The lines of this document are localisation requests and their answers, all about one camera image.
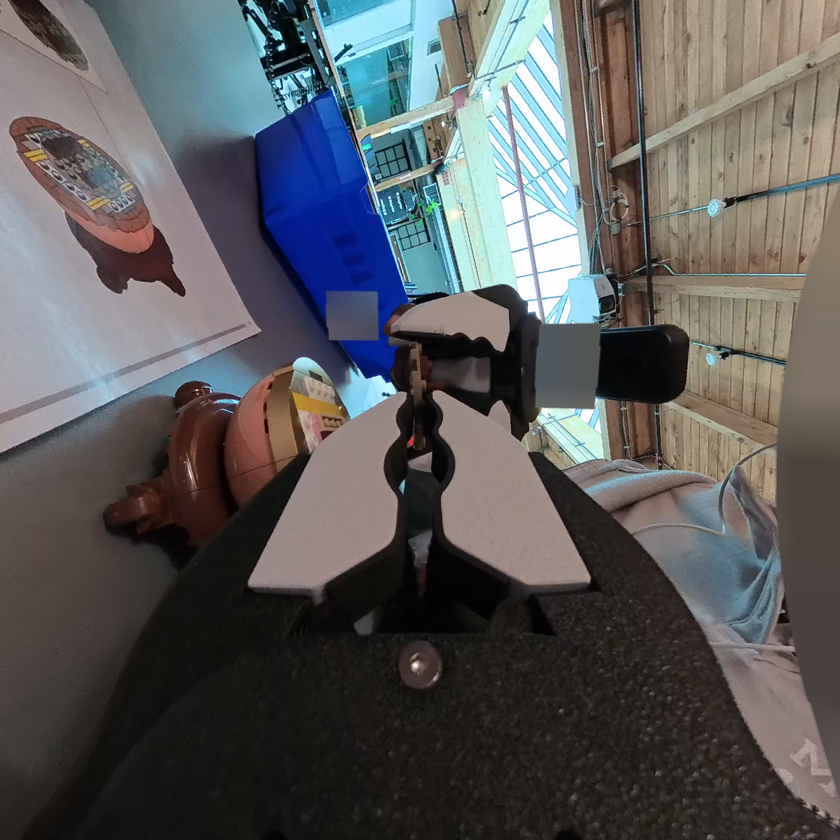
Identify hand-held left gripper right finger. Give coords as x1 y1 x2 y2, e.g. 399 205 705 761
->
423 392 592 602

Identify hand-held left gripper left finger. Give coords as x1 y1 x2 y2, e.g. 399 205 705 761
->
250 392 418 602

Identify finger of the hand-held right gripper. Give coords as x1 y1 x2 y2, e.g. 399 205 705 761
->
390 292 513 353
423 355 515 441

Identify tan round plate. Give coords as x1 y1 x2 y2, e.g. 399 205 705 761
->
405 339 442 454

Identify brick pot model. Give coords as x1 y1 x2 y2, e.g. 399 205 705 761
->
103 357 350 550

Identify blue plastic bin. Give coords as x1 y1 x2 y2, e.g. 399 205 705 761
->
254 88 410 384

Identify white ceiling projector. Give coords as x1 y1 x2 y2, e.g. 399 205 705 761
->
573 273 620 320

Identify background office desks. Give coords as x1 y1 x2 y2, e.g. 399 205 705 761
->
243 0 460 132

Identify white instruction booklet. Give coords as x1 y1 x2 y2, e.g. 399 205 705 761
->
0 0 263 454

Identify white earphone cable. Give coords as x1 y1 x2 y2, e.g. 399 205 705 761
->
650 440 802 657

